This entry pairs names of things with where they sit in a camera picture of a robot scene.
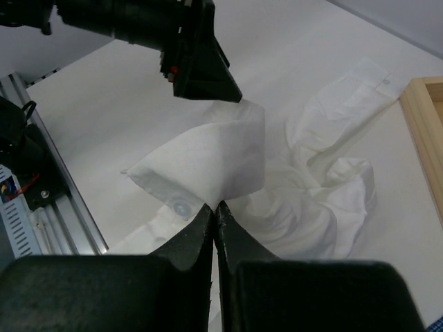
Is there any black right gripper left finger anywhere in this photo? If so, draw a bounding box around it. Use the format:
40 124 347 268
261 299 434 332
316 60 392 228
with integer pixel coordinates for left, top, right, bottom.
1 206 214 331

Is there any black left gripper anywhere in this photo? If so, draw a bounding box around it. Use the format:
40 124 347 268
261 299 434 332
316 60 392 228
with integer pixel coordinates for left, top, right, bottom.
161 1 242 103

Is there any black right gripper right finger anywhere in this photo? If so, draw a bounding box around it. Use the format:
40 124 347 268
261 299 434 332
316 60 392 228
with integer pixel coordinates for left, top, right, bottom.
215 203 425 331

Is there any white shirt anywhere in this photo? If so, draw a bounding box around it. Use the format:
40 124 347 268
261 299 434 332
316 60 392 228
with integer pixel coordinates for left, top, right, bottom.
124 59 406 263

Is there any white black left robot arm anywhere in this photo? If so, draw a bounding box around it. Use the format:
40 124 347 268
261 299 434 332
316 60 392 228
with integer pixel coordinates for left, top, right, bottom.
1 0 242 102

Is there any wooden rack base tray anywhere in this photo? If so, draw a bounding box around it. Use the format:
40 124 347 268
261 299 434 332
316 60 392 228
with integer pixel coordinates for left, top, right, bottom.
399 77 442 218

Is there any aluminium frame rail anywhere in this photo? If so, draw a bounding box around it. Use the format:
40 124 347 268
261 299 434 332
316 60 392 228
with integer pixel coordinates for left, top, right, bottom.
1 73 109 259

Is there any grey slotted cable duct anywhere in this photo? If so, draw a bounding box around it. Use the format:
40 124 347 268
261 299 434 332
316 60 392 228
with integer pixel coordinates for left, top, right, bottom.
1 165 43 259

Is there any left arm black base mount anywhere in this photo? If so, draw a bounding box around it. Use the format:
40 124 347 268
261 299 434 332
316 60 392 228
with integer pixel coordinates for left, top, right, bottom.
1 98 68 211

